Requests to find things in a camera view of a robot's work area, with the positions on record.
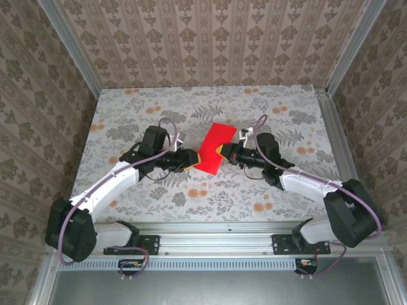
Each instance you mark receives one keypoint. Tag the grey metal sheet panel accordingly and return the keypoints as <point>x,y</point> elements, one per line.
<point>216,289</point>

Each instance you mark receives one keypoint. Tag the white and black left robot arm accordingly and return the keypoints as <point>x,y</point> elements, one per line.
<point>105,187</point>

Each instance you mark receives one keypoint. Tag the floral patterned table cover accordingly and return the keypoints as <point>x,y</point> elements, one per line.
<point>133,105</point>

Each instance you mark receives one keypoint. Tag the aluminium side rail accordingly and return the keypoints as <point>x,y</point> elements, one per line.
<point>335,133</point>

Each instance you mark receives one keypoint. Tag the aluminium corner post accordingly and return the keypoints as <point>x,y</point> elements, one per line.
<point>355,41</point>
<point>68,41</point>

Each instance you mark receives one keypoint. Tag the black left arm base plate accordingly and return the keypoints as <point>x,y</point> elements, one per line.
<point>152,244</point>

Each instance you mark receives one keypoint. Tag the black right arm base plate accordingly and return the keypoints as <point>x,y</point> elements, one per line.
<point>280,244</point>

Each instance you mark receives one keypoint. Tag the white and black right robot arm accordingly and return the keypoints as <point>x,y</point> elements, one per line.
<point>305,187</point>

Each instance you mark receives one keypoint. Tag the aluminium frame bar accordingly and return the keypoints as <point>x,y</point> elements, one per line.
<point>391,282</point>
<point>43,279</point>

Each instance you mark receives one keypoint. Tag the aluminium mounting rail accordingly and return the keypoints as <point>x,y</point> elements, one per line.
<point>216,241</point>

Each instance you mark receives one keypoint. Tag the red cloth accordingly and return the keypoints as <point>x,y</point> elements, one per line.
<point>216,139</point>

